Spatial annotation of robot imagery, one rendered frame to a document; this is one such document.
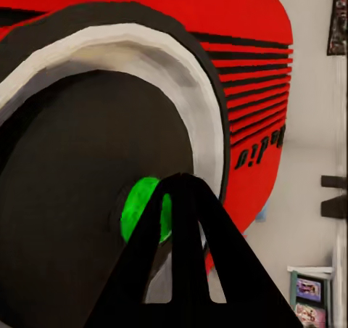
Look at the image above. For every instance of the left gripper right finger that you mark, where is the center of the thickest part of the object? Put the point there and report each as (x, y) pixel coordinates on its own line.
(252, 298)

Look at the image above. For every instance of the sofa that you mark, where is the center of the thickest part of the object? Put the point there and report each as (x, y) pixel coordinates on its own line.
(261, 213)

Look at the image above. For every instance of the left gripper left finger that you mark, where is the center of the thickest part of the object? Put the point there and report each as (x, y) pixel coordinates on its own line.
(122, 302)

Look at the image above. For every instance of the shelf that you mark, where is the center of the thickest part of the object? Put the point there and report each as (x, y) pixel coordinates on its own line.
(325, 273)

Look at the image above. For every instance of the radio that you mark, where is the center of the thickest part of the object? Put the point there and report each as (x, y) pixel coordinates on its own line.
(100, 100)

